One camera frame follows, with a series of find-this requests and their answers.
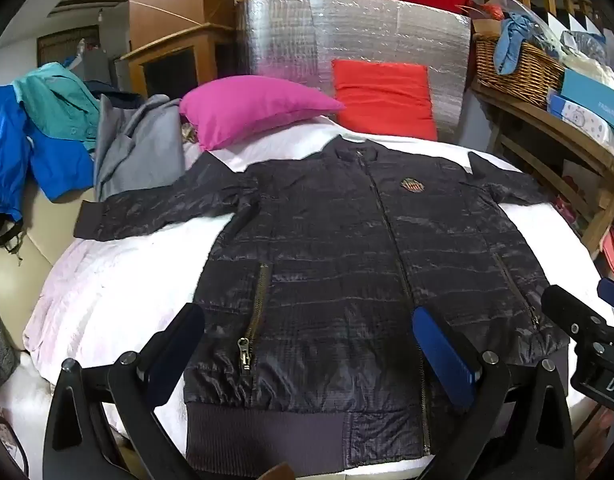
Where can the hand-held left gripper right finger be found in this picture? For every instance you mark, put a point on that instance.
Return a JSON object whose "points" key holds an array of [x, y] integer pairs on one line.
{"points": [[439, 355]]}

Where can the red pillow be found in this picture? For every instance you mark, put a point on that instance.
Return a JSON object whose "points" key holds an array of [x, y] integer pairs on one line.
{"points": [[382, 95]]}

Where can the blue flat box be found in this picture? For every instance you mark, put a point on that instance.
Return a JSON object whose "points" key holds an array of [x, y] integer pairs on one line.
{"points": [[597, 100]]}

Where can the light blue cloth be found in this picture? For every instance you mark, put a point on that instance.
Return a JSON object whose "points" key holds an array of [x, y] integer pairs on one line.
{"points": [[512, 40]]}

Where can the cream folded cloth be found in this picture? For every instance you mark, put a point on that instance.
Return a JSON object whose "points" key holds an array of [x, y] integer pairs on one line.
{"points": [[597, 72]]}

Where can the printed gift bag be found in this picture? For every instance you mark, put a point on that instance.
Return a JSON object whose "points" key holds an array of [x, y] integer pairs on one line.
{"points": [[577, 185]]}

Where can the black quilted jacket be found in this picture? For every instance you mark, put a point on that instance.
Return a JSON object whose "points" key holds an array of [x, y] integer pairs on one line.
{"points": [[327, 260]]}

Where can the teal jacket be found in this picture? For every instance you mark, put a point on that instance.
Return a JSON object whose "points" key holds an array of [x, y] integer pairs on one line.
{"points": [[57, 100]]}

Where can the white blanket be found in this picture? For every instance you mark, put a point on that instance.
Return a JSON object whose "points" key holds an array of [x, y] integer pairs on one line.
{"points": [[137, 270]]}

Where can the dark wooden door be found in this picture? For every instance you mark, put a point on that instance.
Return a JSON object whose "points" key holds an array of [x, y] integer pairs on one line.
{"points": [[62, 45]]}

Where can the wicker basket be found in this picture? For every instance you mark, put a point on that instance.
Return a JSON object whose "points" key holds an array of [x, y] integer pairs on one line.
{"points": [[517, 75]]}

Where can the silver insulation mat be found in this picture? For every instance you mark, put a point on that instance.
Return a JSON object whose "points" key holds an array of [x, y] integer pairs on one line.
{"points": [[287, 35]]}

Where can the blue jacket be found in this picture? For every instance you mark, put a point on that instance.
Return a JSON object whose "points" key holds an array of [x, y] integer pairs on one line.
{"points": [[57, 165]]}

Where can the wooden shelf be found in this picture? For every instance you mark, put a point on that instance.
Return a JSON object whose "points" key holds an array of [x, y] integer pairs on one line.
{"points": [[587, 152]]}

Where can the wooden cabinet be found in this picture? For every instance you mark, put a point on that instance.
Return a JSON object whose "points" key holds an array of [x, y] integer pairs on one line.
{"points": [[207, 60]]}

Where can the pink pillow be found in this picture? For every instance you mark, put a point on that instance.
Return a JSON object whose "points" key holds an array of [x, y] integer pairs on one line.
{"points": [[247, 105]]}

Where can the grey garment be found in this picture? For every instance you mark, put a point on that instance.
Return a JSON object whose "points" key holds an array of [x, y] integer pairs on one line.
{"points": [[137, 150]]}

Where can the clear plastic packaging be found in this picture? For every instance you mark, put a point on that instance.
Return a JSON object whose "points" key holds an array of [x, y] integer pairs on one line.
{"points": [[577, 40]]}

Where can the white printed box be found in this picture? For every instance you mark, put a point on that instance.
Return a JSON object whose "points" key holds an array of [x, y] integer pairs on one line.
{"points": [[577, 120]]}

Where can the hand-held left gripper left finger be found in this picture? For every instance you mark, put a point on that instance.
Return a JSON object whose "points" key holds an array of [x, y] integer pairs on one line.
{"points": [[172, 365]]}

